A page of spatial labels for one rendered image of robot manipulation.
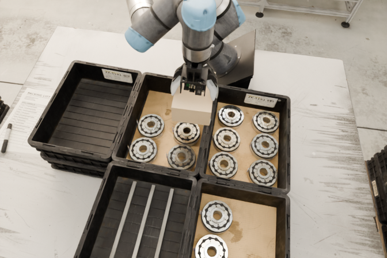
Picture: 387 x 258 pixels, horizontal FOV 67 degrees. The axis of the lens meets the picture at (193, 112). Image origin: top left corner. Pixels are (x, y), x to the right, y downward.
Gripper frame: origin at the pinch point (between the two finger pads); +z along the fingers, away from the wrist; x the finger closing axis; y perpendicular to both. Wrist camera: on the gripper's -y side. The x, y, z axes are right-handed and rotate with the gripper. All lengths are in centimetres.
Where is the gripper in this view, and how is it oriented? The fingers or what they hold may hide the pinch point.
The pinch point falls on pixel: (194, 93)
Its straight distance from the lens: 93.2
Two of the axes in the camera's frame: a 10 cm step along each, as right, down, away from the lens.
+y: -1.3, 8.3, -5.4
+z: -0.4, 5.4, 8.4
